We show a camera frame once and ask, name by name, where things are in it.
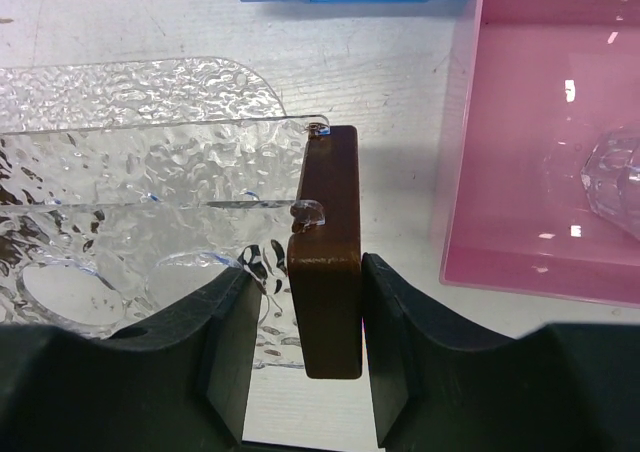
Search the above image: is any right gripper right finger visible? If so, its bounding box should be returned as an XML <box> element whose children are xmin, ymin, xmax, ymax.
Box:
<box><xmin>362</xmin><ymin>254</ymin><xmax>639</xmax><ymax>451</ymax></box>

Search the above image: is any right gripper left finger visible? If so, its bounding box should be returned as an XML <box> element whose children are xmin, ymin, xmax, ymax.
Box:
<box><xmin>1</xmin><ymin>269</ymin><xmax>261</xmax><ymax>451</ymax></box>

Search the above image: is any clear textured oval tray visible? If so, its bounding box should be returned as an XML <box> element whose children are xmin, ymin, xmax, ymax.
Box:
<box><xmin>1</xmin><ymin>57</ymin><xmax>285</xmax><ymax>133</ymax></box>

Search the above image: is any pink plastic box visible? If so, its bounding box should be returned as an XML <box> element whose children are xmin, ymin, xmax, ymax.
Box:
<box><xmin>431</xmin><ymin>0</ymin><xmax>639</xmax><ymax>306</ymax></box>

